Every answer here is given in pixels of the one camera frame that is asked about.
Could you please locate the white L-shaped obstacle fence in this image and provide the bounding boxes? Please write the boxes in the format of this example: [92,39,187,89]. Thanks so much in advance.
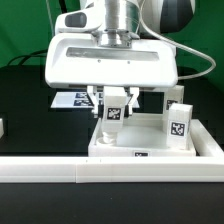
[0,120,224,183]

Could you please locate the black cable bundle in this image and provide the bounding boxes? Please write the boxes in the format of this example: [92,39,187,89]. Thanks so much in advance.
[7,49,49,66]

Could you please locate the white block at left edge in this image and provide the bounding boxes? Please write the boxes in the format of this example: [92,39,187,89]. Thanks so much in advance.
[0,118,4,139]

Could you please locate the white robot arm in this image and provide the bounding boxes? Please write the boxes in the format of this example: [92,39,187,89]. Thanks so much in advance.
[45,0,195,98]

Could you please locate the white square table top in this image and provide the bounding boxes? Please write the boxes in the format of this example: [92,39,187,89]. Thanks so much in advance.
[88,113,196,157]

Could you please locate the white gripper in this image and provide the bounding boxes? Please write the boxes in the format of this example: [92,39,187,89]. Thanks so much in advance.
[45,9,178,118]

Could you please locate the white marker base plate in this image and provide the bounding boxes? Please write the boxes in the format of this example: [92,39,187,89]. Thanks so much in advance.
[50,91,140,109]

